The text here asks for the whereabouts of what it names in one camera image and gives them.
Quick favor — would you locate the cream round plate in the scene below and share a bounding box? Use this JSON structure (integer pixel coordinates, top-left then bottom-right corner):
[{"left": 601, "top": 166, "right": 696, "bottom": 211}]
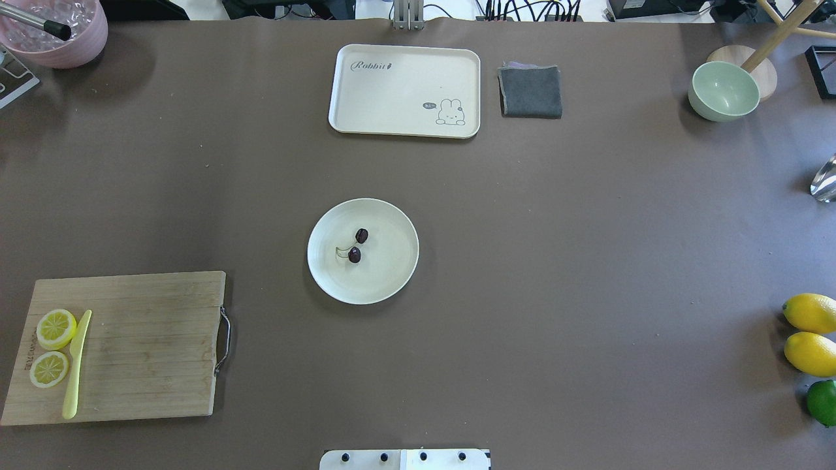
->
[{"left": 307, "top": 198, "right": 420, "bottom": 306}]

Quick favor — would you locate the cream rabbit tray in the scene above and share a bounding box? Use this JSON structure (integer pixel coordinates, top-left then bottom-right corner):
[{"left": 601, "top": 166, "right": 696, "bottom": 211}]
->
[{"left": 329, "top": 44, "right": 481, "bottom": 139}]

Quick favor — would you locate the grey folded cloth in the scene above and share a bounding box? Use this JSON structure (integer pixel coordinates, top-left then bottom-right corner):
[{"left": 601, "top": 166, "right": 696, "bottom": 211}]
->
[{"left": 498, "top": 62, "right": 562, "bottom": 119}]

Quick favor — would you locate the wooden cutting board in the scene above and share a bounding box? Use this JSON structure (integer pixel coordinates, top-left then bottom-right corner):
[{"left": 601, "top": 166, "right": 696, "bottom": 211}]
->
[{"left": 2, "top": 271, "right": 226, "bottom": 426}]

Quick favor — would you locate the mint green bowl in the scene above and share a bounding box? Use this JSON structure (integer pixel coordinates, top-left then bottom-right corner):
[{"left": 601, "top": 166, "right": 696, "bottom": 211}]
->
[{"left": 688, "top": 61, "right": 761, "bottom": 123}]

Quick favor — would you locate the upper lemon slice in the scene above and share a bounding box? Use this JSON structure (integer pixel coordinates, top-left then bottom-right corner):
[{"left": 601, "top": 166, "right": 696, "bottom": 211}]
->
[{"left": 36, "top": 309, "right": 77, "bottom": 351}]

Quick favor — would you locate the lemon slice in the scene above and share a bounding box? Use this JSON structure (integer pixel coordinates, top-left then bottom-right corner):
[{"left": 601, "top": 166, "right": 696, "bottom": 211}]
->
[
  {"left": 29, "top": 351, "right": 71, "bottom": 388},
  {"left": 36, "top": 309, "right": 77, "bottom": 351}
]

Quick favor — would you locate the wooden cup stand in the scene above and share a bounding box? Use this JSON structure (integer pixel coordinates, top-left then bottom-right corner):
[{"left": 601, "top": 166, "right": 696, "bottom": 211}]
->
[{"left": 707, "top": 1, "right": 835, "bottom": 101}]

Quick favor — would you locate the yellow plastic knife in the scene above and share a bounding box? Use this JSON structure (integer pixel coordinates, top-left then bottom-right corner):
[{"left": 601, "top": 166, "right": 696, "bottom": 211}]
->
[{"left": 61, "top": 309, "right": 93, "bottom": 420}]

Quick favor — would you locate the pink bowl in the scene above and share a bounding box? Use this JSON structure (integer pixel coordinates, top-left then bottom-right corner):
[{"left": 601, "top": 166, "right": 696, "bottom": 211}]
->
[{"left": 1, "top": 1, "right": 108, "bottom": 69}]

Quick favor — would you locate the lower lemon slice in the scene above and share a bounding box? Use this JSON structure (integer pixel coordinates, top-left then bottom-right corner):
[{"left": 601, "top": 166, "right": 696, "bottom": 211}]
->
[{"left": 29, "top": 351, "right": 71, "bottom": 388}]

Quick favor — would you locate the yellow lemon outer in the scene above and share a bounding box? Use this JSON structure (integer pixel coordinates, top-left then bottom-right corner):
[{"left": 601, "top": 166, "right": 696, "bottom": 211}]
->
[{"left": 782, "top": 292, "right": 835, "bottom": 334}]

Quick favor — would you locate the yellow lemon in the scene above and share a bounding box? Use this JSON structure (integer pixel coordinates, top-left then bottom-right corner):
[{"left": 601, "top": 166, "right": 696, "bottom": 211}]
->
[
  {"left": 783, "top": 332, "right": 835, "bottom": 377},
  {"left": 782, "top": 292, "right": 835, "bottom": 334}
]

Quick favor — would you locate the yellow lemon middle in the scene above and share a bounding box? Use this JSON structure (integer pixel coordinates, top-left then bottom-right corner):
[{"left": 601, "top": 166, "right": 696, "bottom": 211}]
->
[{"left": 783, "top": 332, "right": 835, "bottom": 377}]

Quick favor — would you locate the metal scoop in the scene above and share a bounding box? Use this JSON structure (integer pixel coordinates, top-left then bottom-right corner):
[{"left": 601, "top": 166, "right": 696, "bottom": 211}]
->
[{"left": 809, "top": 154, "right": 836, "bottom": 203}]

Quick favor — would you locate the green lime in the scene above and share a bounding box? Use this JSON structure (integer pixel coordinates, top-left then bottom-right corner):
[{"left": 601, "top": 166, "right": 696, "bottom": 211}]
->
[{"left": 806, "top": 380, "right": 835, "bottom": 428}]

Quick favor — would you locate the aluminium frame post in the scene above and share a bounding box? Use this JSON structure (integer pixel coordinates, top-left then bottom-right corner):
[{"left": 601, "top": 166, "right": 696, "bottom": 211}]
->
[{"left": 391, "top": 0, "right": 425, "bottom": 31}]

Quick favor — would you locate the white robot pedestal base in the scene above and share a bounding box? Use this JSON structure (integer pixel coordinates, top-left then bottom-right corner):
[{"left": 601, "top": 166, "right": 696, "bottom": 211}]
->
[{"left": 319, "top": 447, "right": 492, "bottom": 469}]

